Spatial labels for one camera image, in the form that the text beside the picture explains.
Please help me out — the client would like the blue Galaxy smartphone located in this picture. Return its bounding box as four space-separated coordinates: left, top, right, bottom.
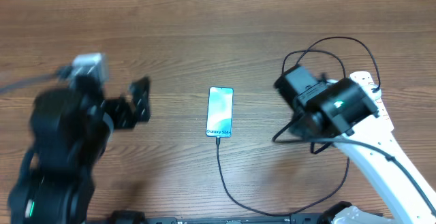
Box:
206 86 234 138

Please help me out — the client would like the black charging cable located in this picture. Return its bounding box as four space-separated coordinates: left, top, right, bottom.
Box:
215 36 382 217

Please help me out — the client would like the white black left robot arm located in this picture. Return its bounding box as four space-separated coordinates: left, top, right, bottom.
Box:
7 75 151 223

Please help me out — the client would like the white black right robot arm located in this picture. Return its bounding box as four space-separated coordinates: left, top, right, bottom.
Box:
274 65 435 223

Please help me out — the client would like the white power extension strip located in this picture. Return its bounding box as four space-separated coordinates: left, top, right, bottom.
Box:
326 70 395 133

